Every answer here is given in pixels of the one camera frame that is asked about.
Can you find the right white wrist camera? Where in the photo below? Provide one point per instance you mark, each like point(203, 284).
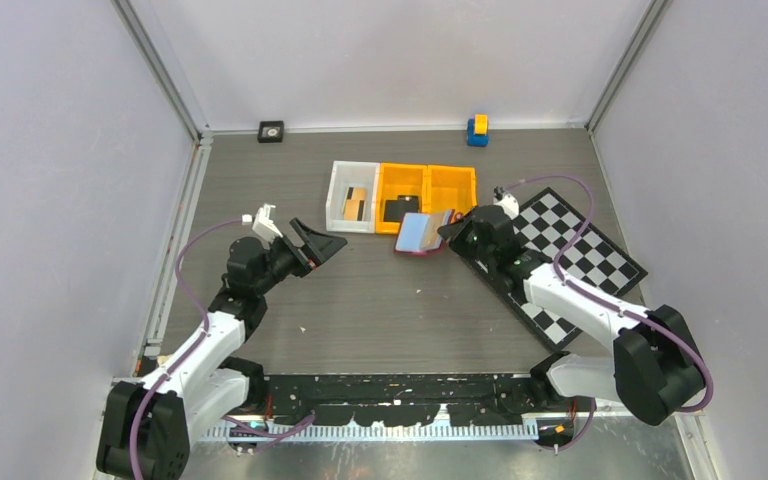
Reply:
point(506, 201)

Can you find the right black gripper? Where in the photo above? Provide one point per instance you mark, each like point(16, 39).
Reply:
point(456, 233)

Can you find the red card holder wallet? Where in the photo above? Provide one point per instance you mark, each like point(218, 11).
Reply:
point(418, 232)

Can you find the dark grey credit card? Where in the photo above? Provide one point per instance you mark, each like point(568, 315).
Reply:
point(396, 209)

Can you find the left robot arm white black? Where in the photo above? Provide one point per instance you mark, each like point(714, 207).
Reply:
point(150, 425)

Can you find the small black square box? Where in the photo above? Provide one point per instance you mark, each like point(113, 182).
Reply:
point(271, 131)

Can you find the empty orange bin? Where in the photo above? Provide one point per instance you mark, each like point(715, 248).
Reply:
point(450, 188)

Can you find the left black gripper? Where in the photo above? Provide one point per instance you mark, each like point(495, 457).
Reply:
point(316, 248)

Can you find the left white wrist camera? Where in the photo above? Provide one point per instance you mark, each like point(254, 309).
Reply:
point(262, 224)

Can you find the black white checkerboard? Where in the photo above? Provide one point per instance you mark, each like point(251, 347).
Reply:
point(545, 223)

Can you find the white plastic bin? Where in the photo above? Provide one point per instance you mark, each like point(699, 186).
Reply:
point(343, 175)

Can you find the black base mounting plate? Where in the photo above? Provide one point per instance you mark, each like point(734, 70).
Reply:
point(403, 400)

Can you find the orange bin with cards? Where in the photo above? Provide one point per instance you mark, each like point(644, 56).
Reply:
point(396, 179)

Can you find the orange gold credit card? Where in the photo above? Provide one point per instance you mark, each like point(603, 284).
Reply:
point(355, 193)

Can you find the blue yellow toy block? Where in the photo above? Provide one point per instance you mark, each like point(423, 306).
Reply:
point(478, 131)

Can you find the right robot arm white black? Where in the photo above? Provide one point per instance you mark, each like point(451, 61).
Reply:
point(653, 366)

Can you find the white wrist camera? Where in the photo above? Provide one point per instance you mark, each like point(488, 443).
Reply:
point(506, 201)
point(262, 224)

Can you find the aluminium rail frame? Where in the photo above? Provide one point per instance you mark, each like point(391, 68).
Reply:
point(543, 428)

